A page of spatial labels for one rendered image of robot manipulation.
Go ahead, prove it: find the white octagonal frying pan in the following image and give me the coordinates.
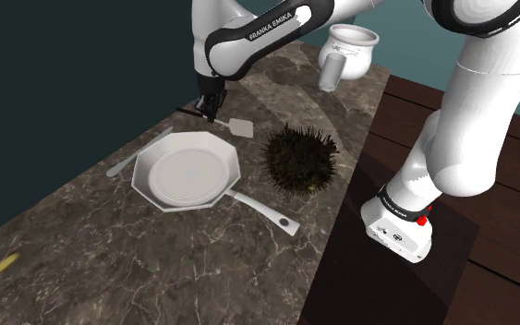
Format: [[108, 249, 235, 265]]
[[130, 130, 301, 237]]

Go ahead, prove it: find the white pot with handle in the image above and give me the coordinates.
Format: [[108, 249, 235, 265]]
[[317, 24, 381, 93]]

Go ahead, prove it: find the grey table knife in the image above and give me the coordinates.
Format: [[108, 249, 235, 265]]
[[105, 126, 175, 178]]

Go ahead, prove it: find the spatula with black handle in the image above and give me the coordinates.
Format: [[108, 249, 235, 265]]
[[175, 106, 255, 139]]

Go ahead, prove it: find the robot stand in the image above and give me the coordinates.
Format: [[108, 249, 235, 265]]
[[296, 150, 481, 325]]

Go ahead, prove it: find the dark spiky ball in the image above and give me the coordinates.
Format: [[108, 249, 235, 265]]
[[260, 123, 340, 198]]

